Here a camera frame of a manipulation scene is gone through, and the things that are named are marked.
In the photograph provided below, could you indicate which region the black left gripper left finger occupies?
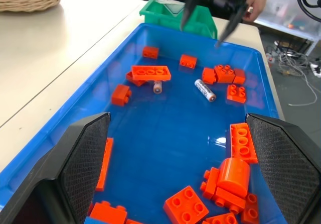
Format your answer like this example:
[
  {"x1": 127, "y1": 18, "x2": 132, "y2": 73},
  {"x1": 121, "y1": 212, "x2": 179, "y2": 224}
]
[{"x1": 0, "y1": 112, "x2": 111, "y2": 224}]

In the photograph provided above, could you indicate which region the long orange toy brick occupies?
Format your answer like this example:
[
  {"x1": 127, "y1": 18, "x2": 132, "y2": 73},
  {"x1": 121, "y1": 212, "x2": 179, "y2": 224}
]
[
  {"x1": 95, "y1": 137, "x2": 114, "y2": 192},
  {"x1": 229, "y1": 122, "x2": 259, "y2": 165}
]

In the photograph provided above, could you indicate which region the blue plastic bin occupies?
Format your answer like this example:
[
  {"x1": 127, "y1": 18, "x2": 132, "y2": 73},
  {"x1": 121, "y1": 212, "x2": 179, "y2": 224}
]
[{"x1": 0, "y1": 22, "x2": 289, "y2": 224}]

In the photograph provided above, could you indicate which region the white AA battery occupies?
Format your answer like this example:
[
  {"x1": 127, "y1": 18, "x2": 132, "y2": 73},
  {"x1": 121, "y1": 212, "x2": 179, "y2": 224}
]
[
  {"x1": 194, "y1": 78, "x2": 217, "y2": 103},
  {"x1": 152, "y1": 80, "x2": 163, "y2": 94}
]

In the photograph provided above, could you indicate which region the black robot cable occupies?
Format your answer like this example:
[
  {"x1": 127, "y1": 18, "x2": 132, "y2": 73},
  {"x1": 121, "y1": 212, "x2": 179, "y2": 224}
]
[{"x1": 295, "y1": 0, "x2": 321, "y2": 23}]

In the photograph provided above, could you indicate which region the white floor cable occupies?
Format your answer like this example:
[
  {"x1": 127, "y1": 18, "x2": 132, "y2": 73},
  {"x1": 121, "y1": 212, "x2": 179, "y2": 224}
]
[{"x1": 274, "y1": 50, "x2": 318, "y2": 107}]

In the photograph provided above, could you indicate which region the flat orange six-stud brick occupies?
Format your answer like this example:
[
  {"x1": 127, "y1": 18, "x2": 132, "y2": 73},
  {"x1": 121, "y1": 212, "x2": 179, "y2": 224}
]
[{"x1": 130, "y1": 65, "x2": 172, "y2": 81}]

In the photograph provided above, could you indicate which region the orange cylinder toy brick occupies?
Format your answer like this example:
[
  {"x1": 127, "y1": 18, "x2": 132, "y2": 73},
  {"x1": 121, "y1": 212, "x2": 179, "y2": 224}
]
[{"x1": 216, "y1": 157, "x2": 251, "y2": 197}]

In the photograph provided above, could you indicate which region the small orange toy brick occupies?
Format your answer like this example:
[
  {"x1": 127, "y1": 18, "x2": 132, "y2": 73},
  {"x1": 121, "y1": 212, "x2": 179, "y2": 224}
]
[
  {"x1": 179, "y1": 54, "x2": 198, "y2": 70},
  {"x1": 199, "y1": 166, "x2": 222, "y2": 200},
  {"x1": 142, "y1": 46, "x2": 159, "y2": 60},
  {"x1": 201, "y1": 67, "x2": 218, "y2": 85},
  {"x1": 111, "y1": 84, "x2": 132, "y2": 107},
  {"x1": 213, "y1": 186, "x2": 247, "y2": 215},
  {"x1": 233, "y1": 68, "x2": 246, "y2": 85}
]

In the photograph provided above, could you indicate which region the white power strip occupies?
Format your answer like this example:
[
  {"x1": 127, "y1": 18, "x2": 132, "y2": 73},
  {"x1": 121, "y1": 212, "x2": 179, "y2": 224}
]
[{"x1": 310, "y1": 62, "x2": 321, "y2": 78}]

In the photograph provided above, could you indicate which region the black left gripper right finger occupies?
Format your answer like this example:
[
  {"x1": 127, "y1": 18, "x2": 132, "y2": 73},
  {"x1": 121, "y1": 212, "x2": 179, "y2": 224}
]
[{"x1": 244, "y1": 113, "x2": 321, "y2": 224}]

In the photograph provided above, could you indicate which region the green plastic bin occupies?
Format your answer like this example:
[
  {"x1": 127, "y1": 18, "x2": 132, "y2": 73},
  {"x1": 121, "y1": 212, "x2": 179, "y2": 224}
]
[{"x1": 139, "y1": 0, "x2": 218, "y2": 40}]

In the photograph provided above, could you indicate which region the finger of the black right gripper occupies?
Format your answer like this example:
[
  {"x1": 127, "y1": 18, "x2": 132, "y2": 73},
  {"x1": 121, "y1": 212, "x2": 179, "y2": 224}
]
[
  {"x1": 215, "y1": 2, "x2": 249, "y2": 48},
  {"x1": 180, "y1": 0, "x2": 201, "y2": 31}
]

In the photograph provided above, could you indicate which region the person's bare hand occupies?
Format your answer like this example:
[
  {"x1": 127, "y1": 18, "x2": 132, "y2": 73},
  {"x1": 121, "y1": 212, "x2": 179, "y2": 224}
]
[{"x1": 242, "y1": 0, "x2": 275, "y2": 23}]

